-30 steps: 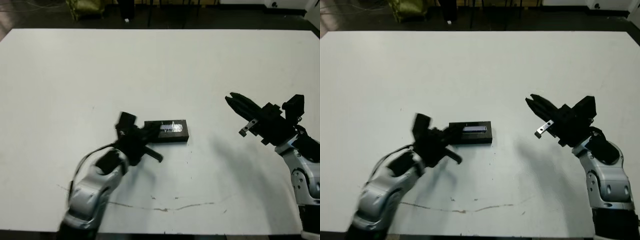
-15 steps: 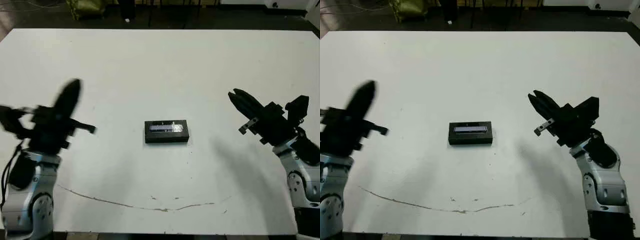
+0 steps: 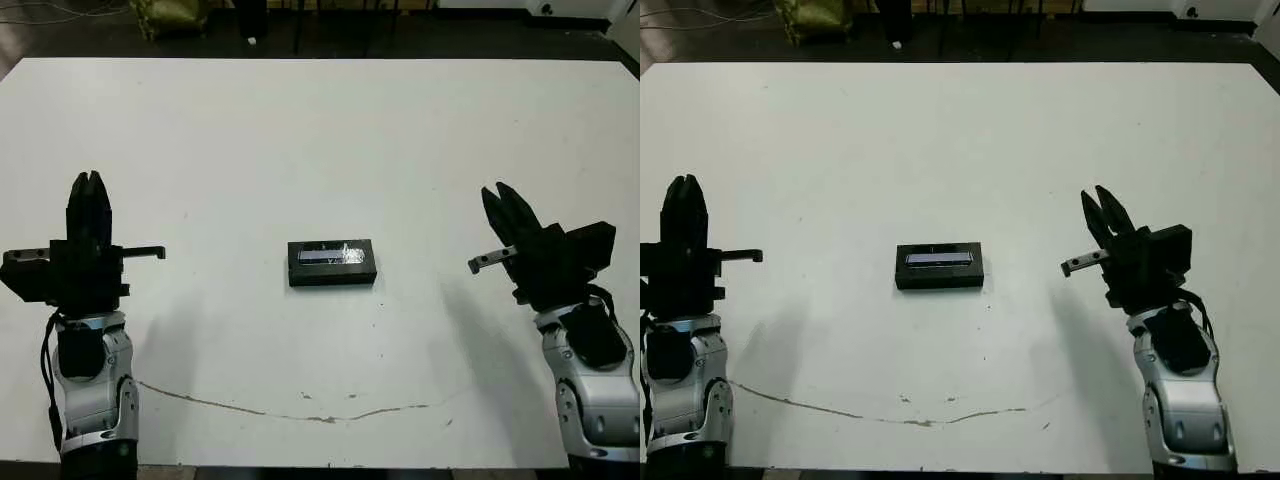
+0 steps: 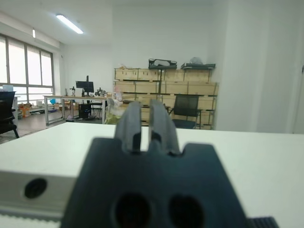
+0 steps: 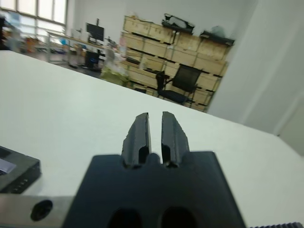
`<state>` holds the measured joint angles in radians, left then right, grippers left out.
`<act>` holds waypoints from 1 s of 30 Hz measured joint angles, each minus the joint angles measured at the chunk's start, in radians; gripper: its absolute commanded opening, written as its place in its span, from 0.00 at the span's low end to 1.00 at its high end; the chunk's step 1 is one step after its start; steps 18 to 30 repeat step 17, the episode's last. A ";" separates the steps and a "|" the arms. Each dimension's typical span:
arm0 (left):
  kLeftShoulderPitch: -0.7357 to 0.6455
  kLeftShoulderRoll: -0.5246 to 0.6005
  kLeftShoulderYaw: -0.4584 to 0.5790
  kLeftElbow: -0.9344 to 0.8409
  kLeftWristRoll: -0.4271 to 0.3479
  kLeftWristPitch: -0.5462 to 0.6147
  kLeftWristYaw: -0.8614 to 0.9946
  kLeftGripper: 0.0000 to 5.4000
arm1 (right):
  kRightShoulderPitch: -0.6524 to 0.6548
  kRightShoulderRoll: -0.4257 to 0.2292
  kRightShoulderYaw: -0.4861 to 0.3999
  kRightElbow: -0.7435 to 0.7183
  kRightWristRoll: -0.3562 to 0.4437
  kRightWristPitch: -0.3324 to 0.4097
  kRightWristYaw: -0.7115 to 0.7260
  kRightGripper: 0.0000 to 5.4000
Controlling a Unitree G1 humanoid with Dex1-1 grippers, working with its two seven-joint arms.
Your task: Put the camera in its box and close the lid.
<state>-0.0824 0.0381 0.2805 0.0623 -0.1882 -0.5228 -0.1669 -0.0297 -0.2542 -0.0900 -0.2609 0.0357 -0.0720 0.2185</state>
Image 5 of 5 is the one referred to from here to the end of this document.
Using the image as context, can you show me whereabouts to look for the black bag with white lining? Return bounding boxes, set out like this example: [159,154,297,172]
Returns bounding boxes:
[162,13,196,32]

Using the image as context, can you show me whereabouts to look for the black mesh office chair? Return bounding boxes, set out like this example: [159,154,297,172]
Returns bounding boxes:
[155,64,203,105]

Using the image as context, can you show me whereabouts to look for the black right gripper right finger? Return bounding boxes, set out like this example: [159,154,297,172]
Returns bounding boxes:
[161,111,191,166]

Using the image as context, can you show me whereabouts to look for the bright window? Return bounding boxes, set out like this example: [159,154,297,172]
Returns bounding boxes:
[0,0,69,27]

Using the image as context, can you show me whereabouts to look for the black computer monitor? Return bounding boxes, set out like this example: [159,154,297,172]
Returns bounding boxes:
[85,22,105,44]

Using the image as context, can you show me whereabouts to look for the black computer tower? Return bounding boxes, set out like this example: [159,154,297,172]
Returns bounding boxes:
[84,50,101,70]

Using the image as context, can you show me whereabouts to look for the office desk with metal frame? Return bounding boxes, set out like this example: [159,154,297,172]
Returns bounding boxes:
[46,30,107,69]

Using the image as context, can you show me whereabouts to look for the black box lid silver print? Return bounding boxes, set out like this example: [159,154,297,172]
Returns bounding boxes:
[0,146,42,194]

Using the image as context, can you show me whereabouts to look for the wooden crate stack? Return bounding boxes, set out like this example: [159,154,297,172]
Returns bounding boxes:
[118,15,230,113]

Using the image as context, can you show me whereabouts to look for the flat black case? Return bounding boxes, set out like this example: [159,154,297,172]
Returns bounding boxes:
[199,25,236,46]

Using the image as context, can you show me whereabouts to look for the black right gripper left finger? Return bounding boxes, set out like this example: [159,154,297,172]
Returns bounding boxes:
[121,112,152,167]

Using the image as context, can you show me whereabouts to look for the yellow-green bag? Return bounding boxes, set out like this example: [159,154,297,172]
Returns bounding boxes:
[101,66,130,84]

